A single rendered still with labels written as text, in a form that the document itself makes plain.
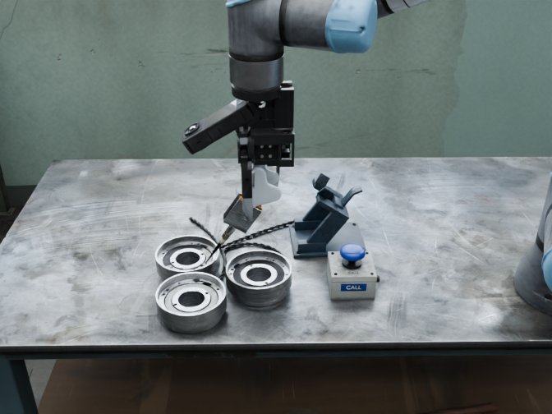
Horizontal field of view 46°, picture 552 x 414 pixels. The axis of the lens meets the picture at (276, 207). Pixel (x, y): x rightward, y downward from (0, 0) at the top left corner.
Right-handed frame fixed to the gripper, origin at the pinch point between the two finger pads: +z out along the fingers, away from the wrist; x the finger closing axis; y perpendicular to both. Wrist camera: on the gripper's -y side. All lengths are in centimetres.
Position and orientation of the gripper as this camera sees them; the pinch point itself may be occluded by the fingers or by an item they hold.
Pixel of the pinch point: (245, 207)
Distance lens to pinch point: 101.1
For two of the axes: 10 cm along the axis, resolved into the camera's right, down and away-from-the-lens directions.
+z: 0.0, 8.6, 5.1
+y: 10.0, -0.3, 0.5
